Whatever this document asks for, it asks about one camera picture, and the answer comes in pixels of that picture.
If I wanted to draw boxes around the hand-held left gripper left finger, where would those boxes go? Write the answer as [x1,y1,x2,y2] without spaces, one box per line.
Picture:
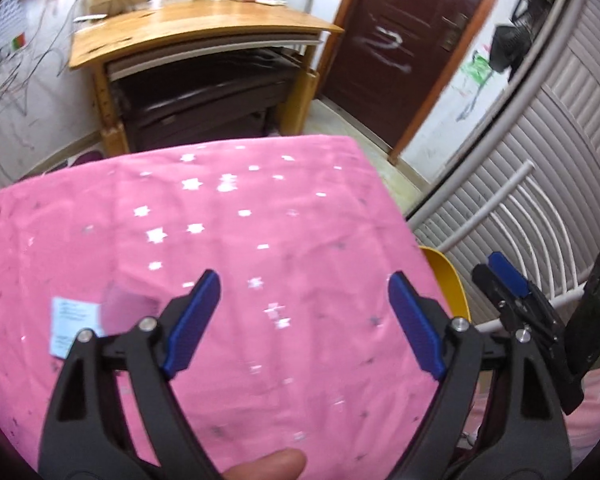
[37,269,223,480]

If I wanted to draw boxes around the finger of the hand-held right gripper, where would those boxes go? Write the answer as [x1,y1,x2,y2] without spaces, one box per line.
[486,252,567,361]
[471,264,531,332]

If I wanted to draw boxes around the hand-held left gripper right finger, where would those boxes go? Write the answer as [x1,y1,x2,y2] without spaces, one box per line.
[387,271,573,480]

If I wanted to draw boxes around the yellow plastic trash bin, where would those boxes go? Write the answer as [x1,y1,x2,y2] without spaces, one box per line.
[419,246,472,323]

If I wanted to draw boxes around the white paper slip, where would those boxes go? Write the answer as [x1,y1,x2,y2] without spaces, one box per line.
[49,297,103,360]

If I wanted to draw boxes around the person's left hand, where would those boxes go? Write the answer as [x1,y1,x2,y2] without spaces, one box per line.
[222,449,308,480]

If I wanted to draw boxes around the pink star-print tablecloth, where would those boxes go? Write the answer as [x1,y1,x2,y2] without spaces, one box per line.
[0,135,453,480]

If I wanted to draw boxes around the white louvered door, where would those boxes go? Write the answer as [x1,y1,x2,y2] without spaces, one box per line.
[407,0,600,306]

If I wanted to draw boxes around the dark brown door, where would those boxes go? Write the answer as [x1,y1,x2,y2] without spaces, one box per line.
[320,0,511,163]

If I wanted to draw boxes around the black fan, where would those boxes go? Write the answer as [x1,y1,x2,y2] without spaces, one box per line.
[490,22,531,73]

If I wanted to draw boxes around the dark brown bench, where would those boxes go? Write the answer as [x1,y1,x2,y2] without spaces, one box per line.
[107,47,306,153]

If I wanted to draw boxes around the wooden desk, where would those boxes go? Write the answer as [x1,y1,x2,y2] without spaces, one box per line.
[69,0,346,157]

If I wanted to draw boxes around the white metal bed rail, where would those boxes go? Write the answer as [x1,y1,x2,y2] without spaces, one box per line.
[407,160,600,333]

